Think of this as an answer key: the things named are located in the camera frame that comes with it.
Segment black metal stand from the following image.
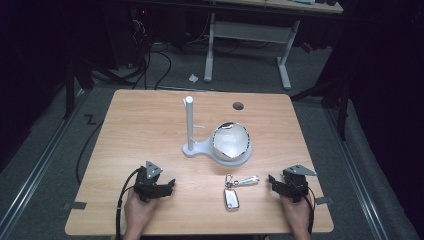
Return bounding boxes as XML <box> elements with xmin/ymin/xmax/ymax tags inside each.
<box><xmin>289</xmin><ymin>74</ymin><xmax>352</xmax><ymax>142</ymax></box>
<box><xmin>62</xmin><ymin>58</ymin><xmax>96</xmax><ymax>120</ymax></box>

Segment dark computer tower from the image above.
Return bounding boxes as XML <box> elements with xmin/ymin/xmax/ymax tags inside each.
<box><xmin>101</xmin><ymin>4</ymin><xmax>153</xmax><ymax>69</ymax></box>

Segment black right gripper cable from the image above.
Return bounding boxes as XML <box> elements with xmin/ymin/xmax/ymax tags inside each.
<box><xmin>304</xmin><ymin>185</ymin><xmax>317</xmax><ymax>236</ymax></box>

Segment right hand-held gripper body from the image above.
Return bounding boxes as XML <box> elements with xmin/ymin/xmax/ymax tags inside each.
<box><xmin>281</xmin><ymin>164</ymin><xmax>318</xmax><ymax>204</ymax></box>

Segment thin black floor cable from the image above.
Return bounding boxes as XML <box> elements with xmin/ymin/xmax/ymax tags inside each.
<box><xmin>75</xmin><ymin>120</ymin><xmax>105</xmax><ymax>187</ymax></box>

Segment white-legged wooden desk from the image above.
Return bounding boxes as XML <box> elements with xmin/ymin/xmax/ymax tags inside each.
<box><xmin>203</xmin><ymin>0</ymin><xmax>345</xmax><ymax>91</ymax></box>

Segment metal floor rail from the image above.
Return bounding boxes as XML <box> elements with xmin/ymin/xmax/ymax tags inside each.
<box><xmin>0</xmin><ymin>89</ymin><xmax>88</xmax><ymax>232</ymax></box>
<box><xmin>323</xmin><ymin>106</ymin><xmax>390</xmax><ymax>240</ymax></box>

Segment black floor cables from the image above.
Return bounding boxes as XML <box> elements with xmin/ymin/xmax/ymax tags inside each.
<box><xmin>130</xmin><ymin>18</ymin><xmax>173</xmax><ymax>91</ymax></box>

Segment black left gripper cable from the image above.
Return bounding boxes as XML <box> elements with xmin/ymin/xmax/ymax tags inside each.
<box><xmin>114</xmin><ymin>167</ymin><xmax>142</xmax><ymax>240</ymax></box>

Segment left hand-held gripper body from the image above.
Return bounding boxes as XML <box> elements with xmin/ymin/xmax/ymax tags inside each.
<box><xmin>133</xmin><ymin>160</ymin><xmax>164</xmax><ymax>203</ymax></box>

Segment grey tape strip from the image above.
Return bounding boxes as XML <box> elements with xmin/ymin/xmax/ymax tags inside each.
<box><xmin>62</xmin><ymin>201</ymin><xmax>88</xmax><ymax>211</ymax></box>
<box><xmin>314</xmin><ymin>196</ymin><xmax>335</xmax><ymax>206</ymax></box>

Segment white stand with pole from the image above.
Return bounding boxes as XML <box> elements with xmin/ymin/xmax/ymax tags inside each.
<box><xmin>181</xmin><ymin>95</ymin><xmax>254</xmax><ymax>167</ymax></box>

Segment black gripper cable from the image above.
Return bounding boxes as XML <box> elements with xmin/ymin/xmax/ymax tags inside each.
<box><xmin>304</xmin><ymin>185</ymin><xmax>317</xmax><ymax>236</ymax></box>
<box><xmin>114</xmin><ymin>167</ymin><xmax>142</xmax><ymax>240</ymax></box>

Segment person's left hand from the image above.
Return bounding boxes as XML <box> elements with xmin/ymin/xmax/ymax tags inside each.
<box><xmin>123</xmin><ymin>188</ymin><xmax>160</xmax><ymax>236</ymax></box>

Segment silver car key with keyring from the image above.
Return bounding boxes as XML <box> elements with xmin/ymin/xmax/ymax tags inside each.
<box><xmin>223</xmin><ymin>173</ymin><xmax>261</xmax><ymax>212</ymax></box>

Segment person's right hand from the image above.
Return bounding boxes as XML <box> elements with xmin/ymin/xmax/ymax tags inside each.
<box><xmin>279</xmin><ymin>194</ymin><xmax>313</xmax><ymax>236</ymax></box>

